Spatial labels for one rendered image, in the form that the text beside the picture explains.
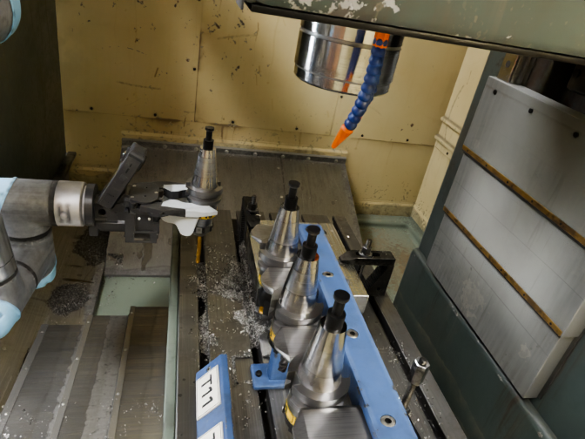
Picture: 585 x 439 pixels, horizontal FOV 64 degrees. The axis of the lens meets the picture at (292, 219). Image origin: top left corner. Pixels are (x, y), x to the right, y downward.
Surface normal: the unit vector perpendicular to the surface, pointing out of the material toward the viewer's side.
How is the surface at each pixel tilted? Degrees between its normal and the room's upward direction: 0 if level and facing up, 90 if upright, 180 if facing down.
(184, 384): 0
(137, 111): 90
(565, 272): 90
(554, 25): 90
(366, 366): 0
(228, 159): 24
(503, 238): 91
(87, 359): 8
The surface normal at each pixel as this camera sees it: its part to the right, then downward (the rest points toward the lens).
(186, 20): 0.18, 0.51
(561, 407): -0.97, -0.05
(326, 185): 0.23, -0.57
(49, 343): 0.14, -0.92
